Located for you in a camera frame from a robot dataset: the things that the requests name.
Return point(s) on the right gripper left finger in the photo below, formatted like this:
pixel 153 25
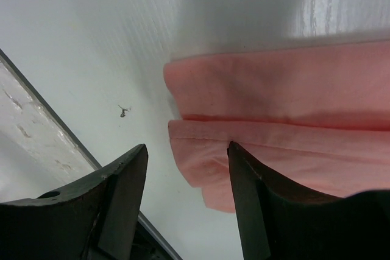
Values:
pixel 94 217

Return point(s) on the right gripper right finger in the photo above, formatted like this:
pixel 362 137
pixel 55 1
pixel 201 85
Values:
pixel 279 218

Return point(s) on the pink t shirt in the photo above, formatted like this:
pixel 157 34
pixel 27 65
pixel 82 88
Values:
pixel 318 115

